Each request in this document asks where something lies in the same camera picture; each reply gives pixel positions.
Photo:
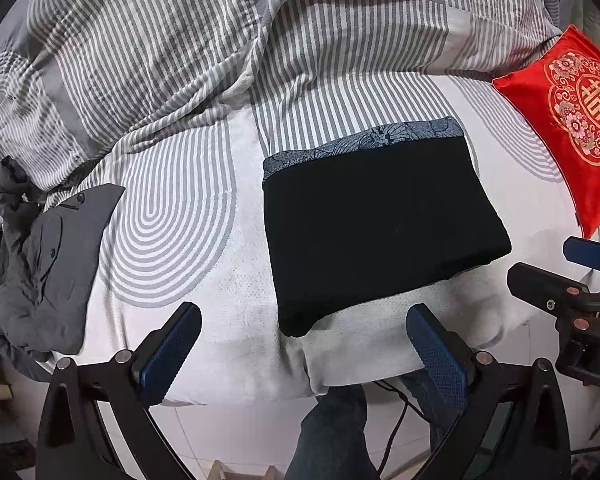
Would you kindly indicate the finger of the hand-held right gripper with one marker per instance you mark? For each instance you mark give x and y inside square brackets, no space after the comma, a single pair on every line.
[540,285]
[590,255]

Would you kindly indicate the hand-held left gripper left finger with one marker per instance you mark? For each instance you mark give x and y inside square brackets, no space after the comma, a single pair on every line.
[170,350]

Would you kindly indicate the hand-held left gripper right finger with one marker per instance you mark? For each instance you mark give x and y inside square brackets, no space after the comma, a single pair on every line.
[437,355]

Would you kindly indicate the black pants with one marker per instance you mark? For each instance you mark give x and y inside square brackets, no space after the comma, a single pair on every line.
[370,230]

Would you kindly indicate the person's left leg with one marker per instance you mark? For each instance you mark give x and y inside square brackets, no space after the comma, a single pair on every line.
[330,435]

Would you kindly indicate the grey jacket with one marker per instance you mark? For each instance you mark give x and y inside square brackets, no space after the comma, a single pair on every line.
[55,270]

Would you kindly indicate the red embroidered cushion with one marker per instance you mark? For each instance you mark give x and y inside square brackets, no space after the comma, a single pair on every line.
[535,110]

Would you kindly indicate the dark grey crumpled cloth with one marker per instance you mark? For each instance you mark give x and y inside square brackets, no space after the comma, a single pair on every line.
[15,190]

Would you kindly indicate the grey white striped duvet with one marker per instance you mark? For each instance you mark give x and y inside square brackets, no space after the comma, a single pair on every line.
[155,60]

